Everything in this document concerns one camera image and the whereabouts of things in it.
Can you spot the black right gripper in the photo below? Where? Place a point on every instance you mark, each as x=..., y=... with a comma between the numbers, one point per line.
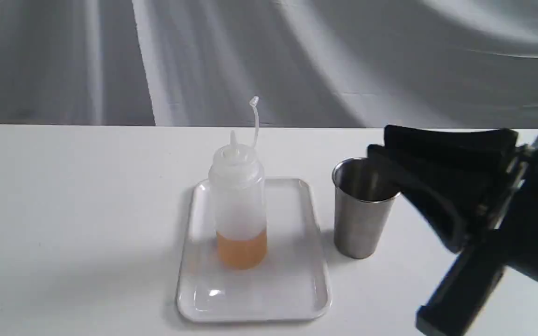
x=449, y=177

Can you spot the stainless steel cup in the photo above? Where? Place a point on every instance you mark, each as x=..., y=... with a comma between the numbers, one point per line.
x=363, y=199

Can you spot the grey backdrop cloth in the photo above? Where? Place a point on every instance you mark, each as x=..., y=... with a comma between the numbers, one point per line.
x=312, y=63

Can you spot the white rectangular plastic tray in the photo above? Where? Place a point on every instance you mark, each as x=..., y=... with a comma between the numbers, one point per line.
x=292, y=282

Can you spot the translucent squeeze bottle amber liquid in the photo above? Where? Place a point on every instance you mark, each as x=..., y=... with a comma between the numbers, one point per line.
x=237, y=180

